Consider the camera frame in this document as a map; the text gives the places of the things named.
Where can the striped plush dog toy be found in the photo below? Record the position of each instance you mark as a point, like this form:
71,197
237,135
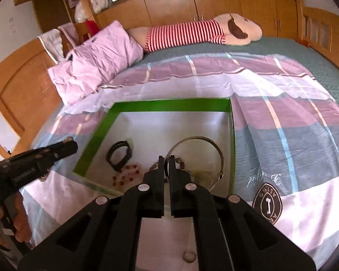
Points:
225,29

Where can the wooden wardrobe cabinets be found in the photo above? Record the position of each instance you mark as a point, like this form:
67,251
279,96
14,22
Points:
277,18

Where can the wooden headboard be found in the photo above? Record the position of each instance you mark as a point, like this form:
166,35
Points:
27,97

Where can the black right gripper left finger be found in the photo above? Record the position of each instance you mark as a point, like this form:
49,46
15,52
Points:
145,200

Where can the pink bead bracelet gold charm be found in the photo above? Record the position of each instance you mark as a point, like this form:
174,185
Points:
53,153

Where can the wooden bed footboard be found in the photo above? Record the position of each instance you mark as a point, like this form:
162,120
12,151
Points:
318,25

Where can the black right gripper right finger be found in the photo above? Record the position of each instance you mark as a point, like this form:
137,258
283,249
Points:
192,200

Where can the green cardboard box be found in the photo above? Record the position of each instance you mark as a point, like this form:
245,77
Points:
199,132

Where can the black wrist watch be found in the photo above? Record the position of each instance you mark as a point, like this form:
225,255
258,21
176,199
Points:
118,155

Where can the pink pillow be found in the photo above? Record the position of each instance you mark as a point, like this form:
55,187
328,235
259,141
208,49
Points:
94,63

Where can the plaid bed quilt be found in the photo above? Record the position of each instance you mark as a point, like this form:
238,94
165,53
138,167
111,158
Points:
286,133

